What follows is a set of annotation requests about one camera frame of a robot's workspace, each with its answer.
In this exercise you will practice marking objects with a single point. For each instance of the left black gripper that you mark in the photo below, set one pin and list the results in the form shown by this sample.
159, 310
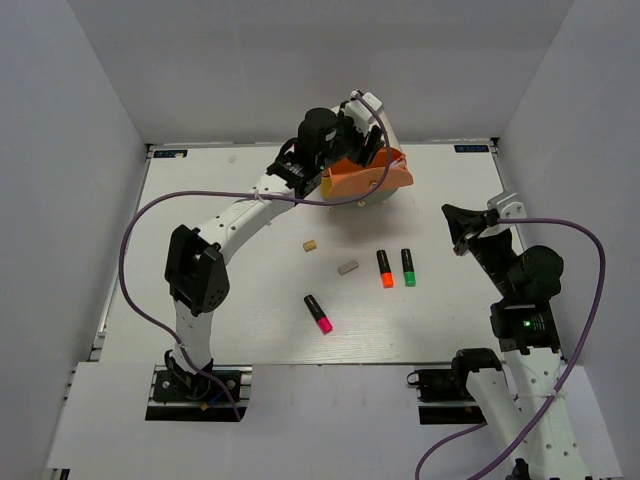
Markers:
362, 156

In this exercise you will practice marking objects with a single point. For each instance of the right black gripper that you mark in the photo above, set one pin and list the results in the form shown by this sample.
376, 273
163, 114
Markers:
467, 226

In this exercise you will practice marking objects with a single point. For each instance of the orange top drawer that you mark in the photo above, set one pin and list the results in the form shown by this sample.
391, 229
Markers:
350, 180

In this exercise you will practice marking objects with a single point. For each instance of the yellow drawer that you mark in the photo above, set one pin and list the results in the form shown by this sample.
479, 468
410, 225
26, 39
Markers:
325, 188

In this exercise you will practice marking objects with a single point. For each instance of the green highlighter marker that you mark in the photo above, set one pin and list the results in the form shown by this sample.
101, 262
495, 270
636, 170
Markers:
408, 268

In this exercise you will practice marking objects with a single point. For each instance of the orange highlighter marker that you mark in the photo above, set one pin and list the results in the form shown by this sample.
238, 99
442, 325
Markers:
384, 269

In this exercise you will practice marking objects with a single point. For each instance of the pink highlighter marker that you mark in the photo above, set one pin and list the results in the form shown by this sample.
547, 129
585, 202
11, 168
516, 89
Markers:
319, 316

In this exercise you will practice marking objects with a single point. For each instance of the orange clear pen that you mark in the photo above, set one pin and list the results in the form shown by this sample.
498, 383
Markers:
398, 162

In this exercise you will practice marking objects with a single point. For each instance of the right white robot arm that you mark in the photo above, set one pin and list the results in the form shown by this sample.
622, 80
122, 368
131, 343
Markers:
520, 388

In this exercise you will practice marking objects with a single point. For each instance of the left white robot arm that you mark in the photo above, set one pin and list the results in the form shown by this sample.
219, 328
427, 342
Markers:
197, 258

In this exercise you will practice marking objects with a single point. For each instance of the cream cylindrical drawer organizer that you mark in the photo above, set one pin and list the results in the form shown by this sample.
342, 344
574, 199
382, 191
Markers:
317, 137

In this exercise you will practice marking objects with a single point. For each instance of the right blue table label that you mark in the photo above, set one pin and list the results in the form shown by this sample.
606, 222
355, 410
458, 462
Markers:
471, 148

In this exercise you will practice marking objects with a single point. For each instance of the blue table label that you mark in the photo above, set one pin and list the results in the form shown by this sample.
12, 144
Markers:
471, 148
170, 153

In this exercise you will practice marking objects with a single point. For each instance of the grey white eraser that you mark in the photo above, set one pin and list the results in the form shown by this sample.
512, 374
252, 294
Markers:
348, 267

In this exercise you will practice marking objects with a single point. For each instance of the small tan eraser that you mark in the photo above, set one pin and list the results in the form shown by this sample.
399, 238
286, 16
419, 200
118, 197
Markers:
309, 246

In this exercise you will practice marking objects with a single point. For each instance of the left blue table label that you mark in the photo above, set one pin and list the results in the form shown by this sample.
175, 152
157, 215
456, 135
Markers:
170, 153

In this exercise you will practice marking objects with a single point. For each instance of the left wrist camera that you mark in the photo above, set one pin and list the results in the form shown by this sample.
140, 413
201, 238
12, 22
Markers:
360, 108

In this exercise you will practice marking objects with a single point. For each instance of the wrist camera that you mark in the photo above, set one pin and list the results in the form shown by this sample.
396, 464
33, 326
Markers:
508, 205
360, 108

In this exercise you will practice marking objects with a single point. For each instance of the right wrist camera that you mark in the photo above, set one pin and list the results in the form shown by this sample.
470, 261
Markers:
508, 205

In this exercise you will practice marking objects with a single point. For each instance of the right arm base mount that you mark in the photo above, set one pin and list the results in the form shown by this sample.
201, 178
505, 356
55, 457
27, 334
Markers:
443, 398

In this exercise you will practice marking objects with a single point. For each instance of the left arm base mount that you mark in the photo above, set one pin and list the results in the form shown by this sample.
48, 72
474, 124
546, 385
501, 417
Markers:
170, 400

